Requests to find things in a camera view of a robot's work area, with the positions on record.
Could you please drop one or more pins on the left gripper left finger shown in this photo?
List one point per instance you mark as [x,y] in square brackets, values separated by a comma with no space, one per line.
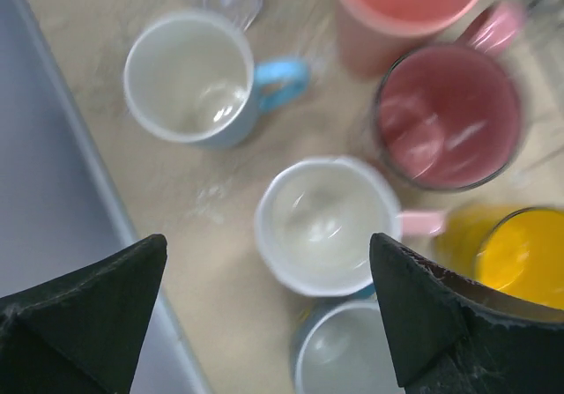
[83,332]

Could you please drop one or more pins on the pink floral mug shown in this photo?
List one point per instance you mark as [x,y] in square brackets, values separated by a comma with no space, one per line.
[449,116]

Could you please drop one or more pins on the pale pink faceted mug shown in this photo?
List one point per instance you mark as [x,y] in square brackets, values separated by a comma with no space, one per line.
[314,222]

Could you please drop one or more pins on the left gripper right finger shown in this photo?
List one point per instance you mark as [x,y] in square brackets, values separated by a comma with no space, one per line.
[450,334]

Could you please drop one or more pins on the dark blue textured mug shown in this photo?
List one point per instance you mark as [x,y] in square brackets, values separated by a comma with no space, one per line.
[341,347]

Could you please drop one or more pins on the salmon pink tumbler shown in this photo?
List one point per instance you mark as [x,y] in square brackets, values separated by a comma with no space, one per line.
[372,34]

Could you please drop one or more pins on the light blue mug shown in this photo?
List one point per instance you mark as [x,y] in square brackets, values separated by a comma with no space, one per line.
[190,78]

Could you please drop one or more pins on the yellow mug black handle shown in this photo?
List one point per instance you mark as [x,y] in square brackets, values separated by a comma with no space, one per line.
[511,248]

